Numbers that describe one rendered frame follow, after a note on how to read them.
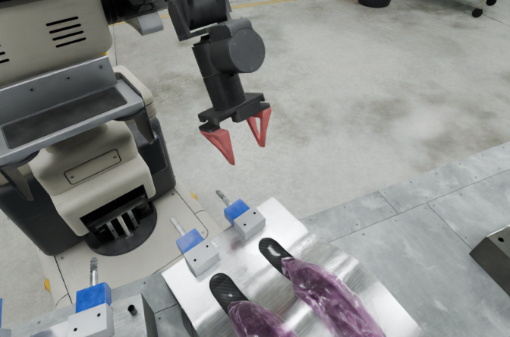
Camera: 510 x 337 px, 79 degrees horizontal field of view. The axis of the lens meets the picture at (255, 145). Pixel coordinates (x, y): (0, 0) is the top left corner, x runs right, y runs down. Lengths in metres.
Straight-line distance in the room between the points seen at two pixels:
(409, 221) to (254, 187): 1.14
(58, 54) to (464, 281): 0.86
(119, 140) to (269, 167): 1.21
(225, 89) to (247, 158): 1.45
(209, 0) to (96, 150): 0.46
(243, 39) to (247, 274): 0.38
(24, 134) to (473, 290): 0.84
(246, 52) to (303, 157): 1.56
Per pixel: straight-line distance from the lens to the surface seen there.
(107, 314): 0.54
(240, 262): 0.59
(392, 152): 2.14
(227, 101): 0.49
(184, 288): 0.58
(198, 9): 0.48
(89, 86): 0.69
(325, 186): 1.82
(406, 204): 0.80
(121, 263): 1.32
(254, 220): 0.60
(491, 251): 0.74
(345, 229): 0.71
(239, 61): 0.42
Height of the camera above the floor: 1.39
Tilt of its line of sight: 44 degrees down
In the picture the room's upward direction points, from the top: straight up
